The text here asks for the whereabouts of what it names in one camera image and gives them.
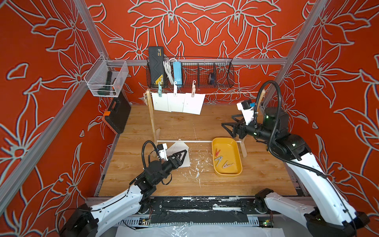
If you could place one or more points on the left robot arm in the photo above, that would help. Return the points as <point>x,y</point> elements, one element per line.
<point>93,221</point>

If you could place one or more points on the pink clothespin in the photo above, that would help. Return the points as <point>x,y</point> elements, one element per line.
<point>227,165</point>
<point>193,89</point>

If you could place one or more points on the light blue power bank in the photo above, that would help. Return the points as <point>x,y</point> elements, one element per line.
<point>177,68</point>

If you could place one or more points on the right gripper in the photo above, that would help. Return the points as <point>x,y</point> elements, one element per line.
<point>242,125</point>

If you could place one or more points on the black orange tool case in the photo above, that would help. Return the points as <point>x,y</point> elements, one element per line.
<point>116,115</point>

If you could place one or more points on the black box in basket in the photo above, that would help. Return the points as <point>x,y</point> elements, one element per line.
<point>156,59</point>

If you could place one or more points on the red clothespin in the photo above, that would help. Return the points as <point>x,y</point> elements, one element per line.
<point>217,153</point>

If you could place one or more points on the white postcard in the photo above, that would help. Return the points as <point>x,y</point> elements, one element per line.
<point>176,102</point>
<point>193,105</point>
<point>160,103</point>
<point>177,147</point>

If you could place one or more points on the yellow plastic tray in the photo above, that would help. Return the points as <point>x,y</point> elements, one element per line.
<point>230,152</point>

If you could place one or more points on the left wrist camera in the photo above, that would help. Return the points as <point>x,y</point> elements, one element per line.
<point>162,151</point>

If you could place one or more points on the white clothespin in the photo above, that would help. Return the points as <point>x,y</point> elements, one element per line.
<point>218,160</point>
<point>175,89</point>

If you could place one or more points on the teal clothespin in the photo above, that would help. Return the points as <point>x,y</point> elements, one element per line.
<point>160,89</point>

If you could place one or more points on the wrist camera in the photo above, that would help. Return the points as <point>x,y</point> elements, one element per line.
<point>162,151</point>
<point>247,109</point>

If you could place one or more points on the dark tool in bin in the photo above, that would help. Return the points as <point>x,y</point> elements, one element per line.
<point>106,89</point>

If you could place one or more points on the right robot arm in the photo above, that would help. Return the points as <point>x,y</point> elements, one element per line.
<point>332,215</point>

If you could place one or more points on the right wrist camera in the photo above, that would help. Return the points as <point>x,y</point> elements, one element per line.
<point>247,109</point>

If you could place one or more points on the dark object in basket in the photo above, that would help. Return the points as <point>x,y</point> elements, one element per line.
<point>212,78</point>

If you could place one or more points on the wooden string rack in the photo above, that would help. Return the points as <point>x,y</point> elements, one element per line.
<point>197,131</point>

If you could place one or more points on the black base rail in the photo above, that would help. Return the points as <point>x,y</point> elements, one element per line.
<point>159,205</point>

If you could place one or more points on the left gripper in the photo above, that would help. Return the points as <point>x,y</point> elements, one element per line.
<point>177,163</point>

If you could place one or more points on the clear plastic bin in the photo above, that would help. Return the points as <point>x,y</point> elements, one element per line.
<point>97,75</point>

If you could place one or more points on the black wire basket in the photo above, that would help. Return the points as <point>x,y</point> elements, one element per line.
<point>198,69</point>

